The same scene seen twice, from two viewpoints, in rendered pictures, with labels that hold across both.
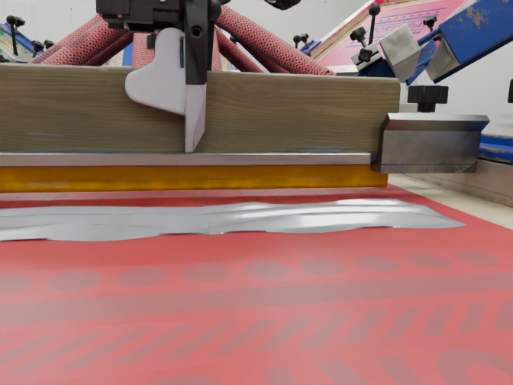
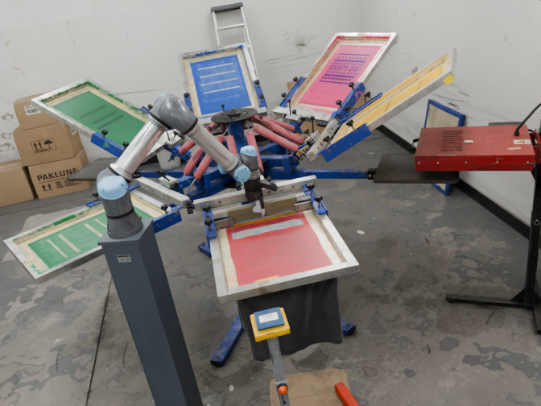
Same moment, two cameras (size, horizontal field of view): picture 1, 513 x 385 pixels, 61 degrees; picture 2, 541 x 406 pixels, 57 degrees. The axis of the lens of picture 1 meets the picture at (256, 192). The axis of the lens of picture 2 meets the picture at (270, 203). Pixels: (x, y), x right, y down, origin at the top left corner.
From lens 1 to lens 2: 220 cm
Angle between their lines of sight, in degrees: 15
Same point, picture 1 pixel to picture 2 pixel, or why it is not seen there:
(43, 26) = (103, 31)
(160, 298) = (266, 241)
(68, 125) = (244, 216)
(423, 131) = (301, 205)
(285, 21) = not seen: outside the picture
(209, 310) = (270, 242)
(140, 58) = not seen: hidden behind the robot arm
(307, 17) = not seen: outside the picture
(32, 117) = (239, 216)
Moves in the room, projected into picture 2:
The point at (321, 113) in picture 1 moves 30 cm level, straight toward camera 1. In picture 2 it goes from (283, 205) to (274, 235)
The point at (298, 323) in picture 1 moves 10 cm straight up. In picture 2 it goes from (278, 242) to (274, 223)
